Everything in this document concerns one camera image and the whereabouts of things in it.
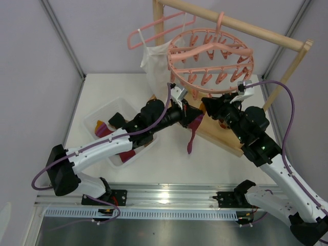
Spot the beige argyle sock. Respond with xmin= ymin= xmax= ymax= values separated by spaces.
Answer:
xmin=219 ymin=120 xmax=228 ymax=129

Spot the pink round clip hanger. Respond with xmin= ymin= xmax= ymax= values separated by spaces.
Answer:
xmin=167 ymin=12 xmax=254 ymax=98

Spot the white plastic basket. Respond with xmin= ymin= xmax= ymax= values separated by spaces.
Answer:
xmin=82 ymin=97 xmax=159 ymax=169

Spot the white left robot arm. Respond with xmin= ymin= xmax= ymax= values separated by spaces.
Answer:
xmin=46 ymin=99 xmax=202 ymax=198

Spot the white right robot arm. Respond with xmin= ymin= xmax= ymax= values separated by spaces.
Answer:
xmin=201 ymin=94 xmax=327 ymax=245

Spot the pink clothes hanger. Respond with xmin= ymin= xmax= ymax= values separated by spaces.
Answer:
xmin=127 ymin=11 xmax=196 ymax=50

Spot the wooden clothes rack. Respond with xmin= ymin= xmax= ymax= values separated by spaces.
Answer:
xmin=153 ymin=1 xmax=313 ymax=157

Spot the white camisole top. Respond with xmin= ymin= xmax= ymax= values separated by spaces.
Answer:
xmin=138 ymin=29 xmax=172 ymax=101

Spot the magenta striped sock yellow cuff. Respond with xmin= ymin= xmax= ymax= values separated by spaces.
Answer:
xmin=94 ymin=112 xmax=127 ymax=138

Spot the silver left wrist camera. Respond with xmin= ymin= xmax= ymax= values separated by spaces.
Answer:
xmin=170 ymin=83 xmax=188 ymax=109

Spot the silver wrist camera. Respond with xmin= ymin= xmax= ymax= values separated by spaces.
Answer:
xmin=230 ymin=80 xmax=255 ymax=104
xmin=170 ymin=83 xmax=188 ymax=109

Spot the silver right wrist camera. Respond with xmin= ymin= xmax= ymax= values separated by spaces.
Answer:
xmin=230 ymin=80 xmax=255 ymax=104

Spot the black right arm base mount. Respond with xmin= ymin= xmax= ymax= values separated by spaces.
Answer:
xmin=212 ymin=192 xmax=249 ymax=208

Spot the aluminium mounting rail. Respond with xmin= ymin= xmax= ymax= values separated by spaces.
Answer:
xmin=34 ymin=183 xmax=236 ymax=210

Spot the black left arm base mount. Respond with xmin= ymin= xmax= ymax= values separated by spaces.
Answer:
xmin=81 ymin=190 xmax=128 ymax=206

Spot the white slotted cable duct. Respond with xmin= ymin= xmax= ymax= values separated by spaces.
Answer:
xmin=45 ymin=208 xmax=253 ymax=221

